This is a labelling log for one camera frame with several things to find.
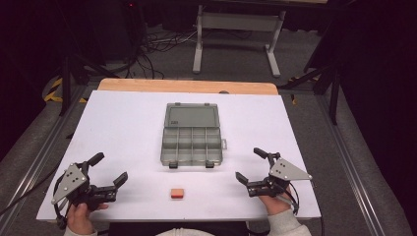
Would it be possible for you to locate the black tripod stand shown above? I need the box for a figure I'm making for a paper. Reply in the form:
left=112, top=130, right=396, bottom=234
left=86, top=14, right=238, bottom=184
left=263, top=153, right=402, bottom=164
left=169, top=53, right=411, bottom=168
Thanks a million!
left=58, top=53, right=111, bottom=117
left=280, top=57, right=342, bottom=126

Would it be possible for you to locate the person's torso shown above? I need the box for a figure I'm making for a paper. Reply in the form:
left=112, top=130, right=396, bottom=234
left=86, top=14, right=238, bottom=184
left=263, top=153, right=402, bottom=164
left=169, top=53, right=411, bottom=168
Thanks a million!
left=155, top=228, right=215, bottom=236

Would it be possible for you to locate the yellow black hazard tape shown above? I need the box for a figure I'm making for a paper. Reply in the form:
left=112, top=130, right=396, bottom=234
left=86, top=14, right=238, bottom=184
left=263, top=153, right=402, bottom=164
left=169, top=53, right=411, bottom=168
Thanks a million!
left=43, top=77, right=89, bottom=104

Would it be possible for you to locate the white metal table frame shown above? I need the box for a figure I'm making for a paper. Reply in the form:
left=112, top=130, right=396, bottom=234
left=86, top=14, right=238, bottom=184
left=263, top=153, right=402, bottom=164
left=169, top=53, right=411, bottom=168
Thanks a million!
left=192, top=4, right=287, bottom=79

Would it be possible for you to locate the hand-held gripper cable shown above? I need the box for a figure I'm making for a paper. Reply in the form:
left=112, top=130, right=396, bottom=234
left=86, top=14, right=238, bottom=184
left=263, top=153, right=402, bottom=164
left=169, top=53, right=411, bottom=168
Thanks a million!
left=0, top=168, right=68, bottom=230
left=277, top=181, right=301, bottom=216

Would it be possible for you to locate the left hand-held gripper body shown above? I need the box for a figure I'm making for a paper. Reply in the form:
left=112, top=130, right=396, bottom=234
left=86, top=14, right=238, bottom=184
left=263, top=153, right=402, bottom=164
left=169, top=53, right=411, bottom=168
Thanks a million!
left=51, top=160, right=118, bottom=211

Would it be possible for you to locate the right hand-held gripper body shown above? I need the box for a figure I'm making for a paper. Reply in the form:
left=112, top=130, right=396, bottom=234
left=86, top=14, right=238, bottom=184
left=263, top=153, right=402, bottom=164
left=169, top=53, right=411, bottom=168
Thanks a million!
left=246, top=151, right=314, bottom=198

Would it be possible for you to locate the white table cover board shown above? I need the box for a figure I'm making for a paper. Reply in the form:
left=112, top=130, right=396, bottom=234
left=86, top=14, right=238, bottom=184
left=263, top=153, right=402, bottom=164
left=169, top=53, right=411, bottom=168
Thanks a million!
left=35, top=89, right=323, bottom=222

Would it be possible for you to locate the right hand-held gripper cable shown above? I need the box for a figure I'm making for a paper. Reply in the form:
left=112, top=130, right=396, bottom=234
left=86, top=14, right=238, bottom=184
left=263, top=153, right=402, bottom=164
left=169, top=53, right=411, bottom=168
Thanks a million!
left=277, top=181, right=301, bottom=216

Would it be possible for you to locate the clear grey compartment box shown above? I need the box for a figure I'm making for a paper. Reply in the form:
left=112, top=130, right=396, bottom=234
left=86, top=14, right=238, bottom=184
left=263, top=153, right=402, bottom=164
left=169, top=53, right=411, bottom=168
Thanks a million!
left=159, top=101, right=228, bottom=169

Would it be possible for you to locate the black cable bundle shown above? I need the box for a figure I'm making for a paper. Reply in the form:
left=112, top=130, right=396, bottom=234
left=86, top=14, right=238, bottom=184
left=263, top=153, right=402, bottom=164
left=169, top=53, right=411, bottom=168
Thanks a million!
left=124, top=28, right=200, bottom=80

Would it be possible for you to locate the left hand-held gripper cable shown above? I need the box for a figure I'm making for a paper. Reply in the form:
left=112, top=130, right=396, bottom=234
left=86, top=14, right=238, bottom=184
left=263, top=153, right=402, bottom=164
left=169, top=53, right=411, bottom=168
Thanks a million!
left=0, top=168, right=68, bottom=230

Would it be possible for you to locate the grey metal floor rail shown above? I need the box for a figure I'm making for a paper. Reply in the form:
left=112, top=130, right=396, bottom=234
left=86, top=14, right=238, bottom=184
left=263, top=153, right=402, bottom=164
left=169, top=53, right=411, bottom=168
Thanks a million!
left=0, top=86, right=87, bottom=227
left=317, top=94, right=387, bottom=236

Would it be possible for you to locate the person's left hand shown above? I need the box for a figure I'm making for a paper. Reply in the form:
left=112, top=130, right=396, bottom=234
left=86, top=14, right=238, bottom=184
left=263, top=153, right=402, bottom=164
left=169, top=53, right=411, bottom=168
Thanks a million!
left=66, top=202, right=109, bottom=236

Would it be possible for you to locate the person's right hand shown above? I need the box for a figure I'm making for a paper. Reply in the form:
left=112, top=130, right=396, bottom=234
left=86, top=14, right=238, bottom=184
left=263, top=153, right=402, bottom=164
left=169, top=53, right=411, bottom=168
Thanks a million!
left=258, top=188, right=293, bottom=216

